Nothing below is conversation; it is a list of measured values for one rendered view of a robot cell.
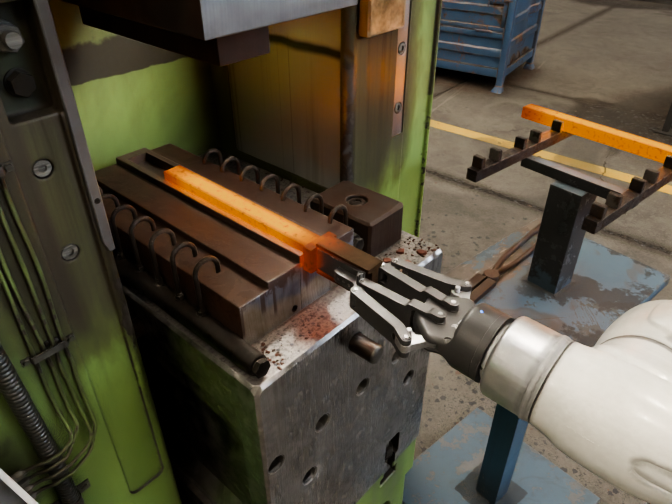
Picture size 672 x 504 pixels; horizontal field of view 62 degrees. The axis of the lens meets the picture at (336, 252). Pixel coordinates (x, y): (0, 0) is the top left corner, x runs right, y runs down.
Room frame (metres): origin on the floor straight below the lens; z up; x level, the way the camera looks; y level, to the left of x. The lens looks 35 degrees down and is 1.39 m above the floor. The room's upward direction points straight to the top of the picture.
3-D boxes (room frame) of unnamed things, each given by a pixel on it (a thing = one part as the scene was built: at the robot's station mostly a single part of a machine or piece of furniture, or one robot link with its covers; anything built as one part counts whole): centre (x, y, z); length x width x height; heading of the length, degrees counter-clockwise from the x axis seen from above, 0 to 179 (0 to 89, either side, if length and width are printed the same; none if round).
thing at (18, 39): (0.51, 0.29, 1.24); 0.03 x 0.03 x 0.07; 48
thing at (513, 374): (0.39, -0.18, 0.99); 0.09 x 0.06 x 0.09; 138
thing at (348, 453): (0.75, 0.17, 0.69); 0.56 x 0.38 x 0.45; 48
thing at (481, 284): (1.02, -0.44, 0.73); 0.60 x 0.04 x 0.01; 137
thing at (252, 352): (0.57, 0.23, 0.93); 0.40 x 0.03 x 0.03; 48
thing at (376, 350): (0.53, -0.04, 0.87); 0.04 x 0.03 x 0.03; 48
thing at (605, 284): (0.86, -0.41, 0.72); 0.40 x 0.30 x 0.02; 131
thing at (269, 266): (0.70, 0.20, 0.96); 0.42 x 0.20 x 0.09; 48
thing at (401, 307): (0.47, -0.07, 0.99); 0.11 x 0.01 x 0.04; 53
